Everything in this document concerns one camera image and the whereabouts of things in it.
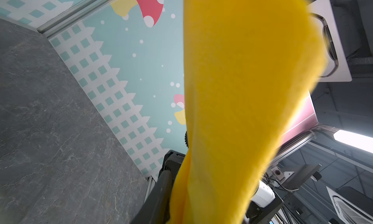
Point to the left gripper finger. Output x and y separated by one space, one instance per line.
156 209

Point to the yellow paper napkin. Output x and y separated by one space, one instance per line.
248 65

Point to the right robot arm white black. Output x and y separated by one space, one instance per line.
172 162

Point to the ceiling light fixture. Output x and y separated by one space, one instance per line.
355 140

